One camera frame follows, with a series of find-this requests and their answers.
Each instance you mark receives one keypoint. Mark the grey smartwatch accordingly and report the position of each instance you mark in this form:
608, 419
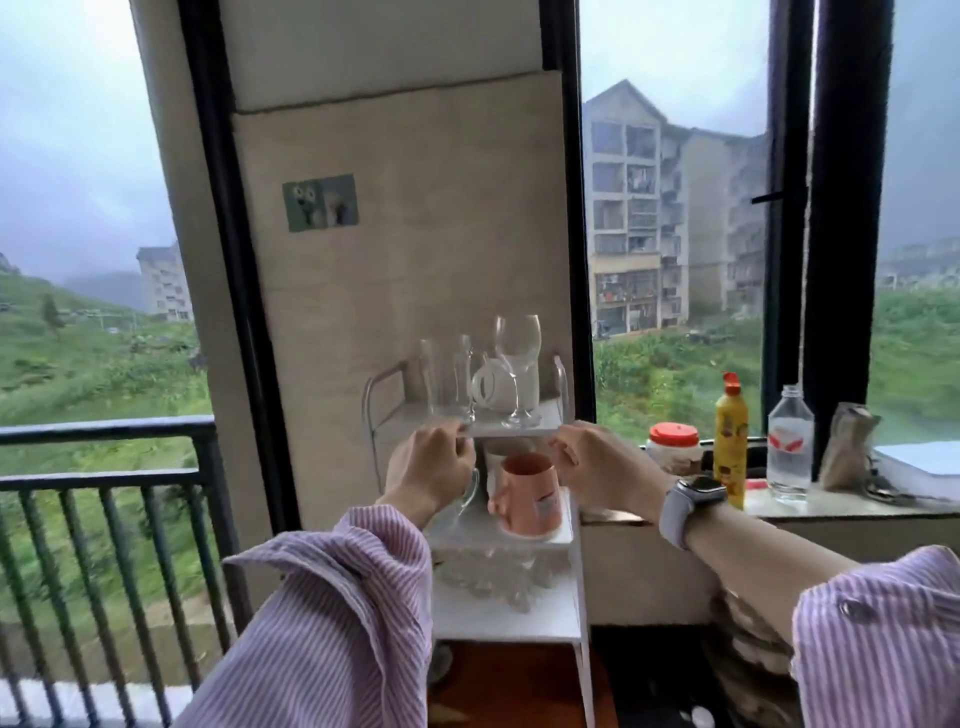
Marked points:
684, 508

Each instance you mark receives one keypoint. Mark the person's right forearm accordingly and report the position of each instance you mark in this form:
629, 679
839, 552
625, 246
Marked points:
757, 551

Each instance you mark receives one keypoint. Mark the white jar with orange lid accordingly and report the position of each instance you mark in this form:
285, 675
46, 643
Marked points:
673, 448

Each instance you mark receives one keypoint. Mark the tall apartment building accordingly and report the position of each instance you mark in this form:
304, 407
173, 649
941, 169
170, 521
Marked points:
660, 217

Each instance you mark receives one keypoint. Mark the clear wine glass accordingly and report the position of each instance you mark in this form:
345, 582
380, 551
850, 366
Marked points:
517, 360

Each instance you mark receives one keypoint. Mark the person's left forearm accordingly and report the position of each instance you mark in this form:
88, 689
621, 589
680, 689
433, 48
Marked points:
330, 622

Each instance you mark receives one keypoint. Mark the person's left fingers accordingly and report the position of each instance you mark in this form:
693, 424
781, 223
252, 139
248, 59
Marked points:
461, 448

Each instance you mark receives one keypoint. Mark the white tiered cup rack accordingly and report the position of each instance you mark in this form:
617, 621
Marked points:
510, 615

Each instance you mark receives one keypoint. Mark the metal keys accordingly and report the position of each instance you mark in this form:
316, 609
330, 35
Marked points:
885, 491

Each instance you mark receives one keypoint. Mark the person's left hand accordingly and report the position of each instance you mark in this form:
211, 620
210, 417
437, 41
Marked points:
424, 472

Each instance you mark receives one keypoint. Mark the group of clear glasses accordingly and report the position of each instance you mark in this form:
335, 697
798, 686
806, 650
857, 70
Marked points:
495, 574

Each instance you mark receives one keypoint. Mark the black window frame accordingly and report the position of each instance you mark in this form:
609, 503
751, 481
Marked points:
840, 225
232, 285
568, 225

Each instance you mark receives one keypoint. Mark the person's right fingers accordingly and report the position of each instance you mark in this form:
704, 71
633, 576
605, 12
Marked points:
570, 450

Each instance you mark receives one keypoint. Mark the black balcony railing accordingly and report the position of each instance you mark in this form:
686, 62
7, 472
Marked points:
105, 480

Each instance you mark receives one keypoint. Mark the clear plastic water bottle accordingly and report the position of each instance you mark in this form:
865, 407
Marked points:
790, 446

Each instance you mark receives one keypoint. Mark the brown paper bag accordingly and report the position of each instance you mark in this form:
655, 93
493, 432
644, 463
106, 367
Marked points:
846, 450

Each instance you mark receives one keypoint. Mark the person's right hand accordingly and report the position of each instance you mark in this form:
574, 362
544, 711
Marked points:
611, 472

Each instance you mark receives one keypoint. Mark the white ceramic cup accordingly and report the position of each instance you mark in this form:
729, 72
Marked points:
489, 384

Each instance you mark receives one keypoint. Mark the yellow bottle with red cap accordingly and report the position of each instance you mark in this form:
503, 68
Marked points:
730, 442

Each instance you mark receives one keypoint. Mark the orange mug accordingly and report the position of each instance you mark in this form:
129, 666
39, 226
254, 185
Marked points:
531, 499

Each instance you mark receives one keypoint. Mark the green cartoon sticker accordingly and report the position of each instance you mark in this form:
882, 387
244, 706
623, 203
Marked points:
320, 202

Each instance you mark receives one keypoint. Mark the stack of woven baskets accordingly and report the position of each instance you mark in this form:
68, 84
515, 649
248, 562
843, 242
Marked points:
754, 645

